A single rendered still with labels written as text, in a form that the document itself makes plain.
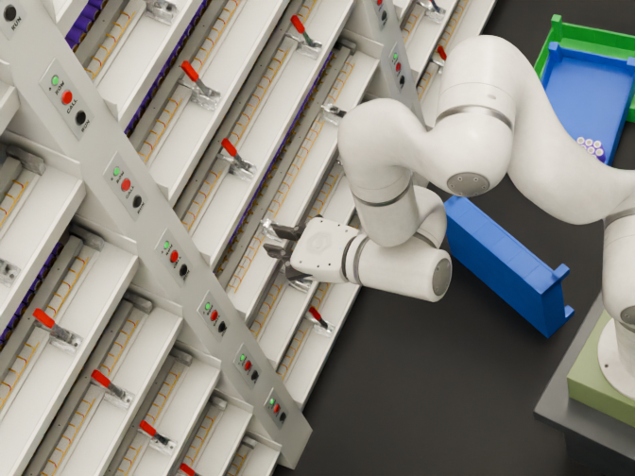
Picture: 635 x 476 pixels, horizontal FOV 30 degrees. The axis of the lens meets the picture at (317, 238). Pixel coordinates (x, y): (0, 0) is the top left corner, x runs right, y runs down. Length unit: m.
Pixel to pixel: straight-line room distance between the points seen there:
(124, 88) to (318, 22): 0.60
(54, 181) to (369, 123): 0.42
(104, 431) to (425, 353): 0.93
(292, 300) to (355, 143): 0.79
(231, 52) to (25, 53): 0.52
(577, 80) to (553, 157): 1.23
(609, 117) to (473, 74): 1.27
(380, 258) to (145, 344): 0.39
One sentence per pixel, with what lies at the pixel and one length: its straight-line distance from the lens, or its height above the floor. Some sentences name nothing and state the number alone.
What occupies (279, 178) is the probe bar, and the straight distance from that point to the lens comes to 2.18.
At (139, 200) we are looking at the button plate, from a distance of 1.69.
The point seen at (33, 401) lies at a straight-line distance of 1.68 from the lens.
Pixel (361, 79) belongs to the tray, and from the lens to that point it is 2.32.
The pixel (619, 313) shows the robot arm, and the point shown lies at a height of 0.74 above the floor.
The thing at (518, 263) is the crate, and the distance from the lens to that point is 2.41.
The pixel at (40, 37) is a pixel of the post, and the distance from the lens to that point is 1.46.
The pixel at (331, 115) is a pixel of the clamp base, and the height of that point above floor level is 0.54.
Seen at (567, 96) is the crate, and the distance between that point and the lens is 2.79.
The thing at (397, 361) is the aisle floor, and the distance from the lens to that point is 2.57.
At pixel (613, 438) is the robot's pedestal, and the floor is 0.28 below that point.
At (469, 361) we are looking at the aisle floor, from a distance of 2.54.
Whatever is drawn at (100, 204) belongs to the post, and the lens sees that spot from 1.63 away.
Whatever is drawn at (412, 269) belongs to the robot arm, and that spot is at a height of 0.69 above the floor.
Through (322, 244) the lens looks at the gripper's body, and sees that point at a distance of 1.97.
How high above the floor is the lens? 2.29
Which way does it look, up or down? 56 degrees down
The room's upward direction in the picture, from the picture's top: 25 degrees counter-clockwise
